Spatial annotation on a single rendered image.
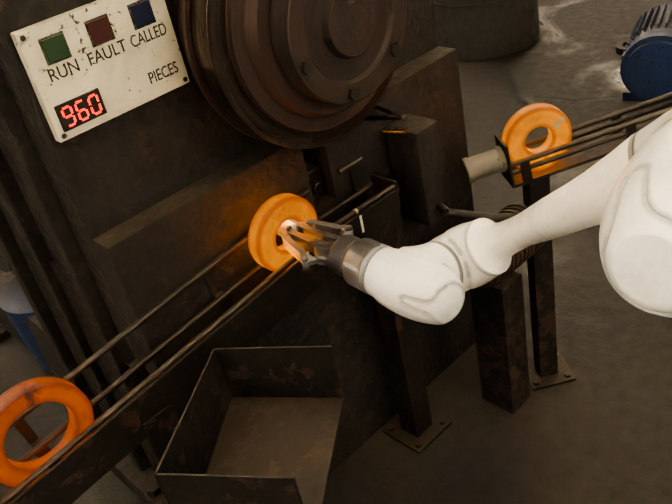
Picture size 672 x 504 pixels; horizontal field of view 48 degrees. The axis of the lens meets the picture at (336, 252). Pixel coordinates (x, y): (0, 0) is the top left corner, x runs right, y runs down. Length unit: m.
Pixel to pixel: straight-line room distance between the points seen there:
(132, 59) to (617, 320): 1.56
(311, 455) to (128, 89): 0.67
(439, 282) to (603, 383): 1.02
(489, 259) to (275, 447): 0.47
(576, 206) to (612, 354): 1.26
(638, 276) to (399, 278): 0.56
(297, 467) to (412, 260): 0.37
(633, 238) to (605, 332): 1.60
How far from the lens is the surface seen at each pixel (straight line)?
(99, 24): 1.32
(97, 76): 1.33
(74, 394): 1.34
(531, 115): 1.73
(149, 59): 1.37
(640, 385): 2.15
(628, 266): 0.72
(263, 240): 1.43
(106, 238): 1.39
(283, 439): 1.26
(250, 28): 1.28
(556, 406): 2.08
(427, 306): 1.20
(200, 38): 1.30
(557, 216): 1.03
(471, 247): 1.29
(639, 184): 0.74
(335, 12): 1.31
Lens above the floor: 1.49
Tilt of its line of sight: 32 degrees down
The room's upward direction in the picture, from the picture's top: 13 degrees counter-clockwise
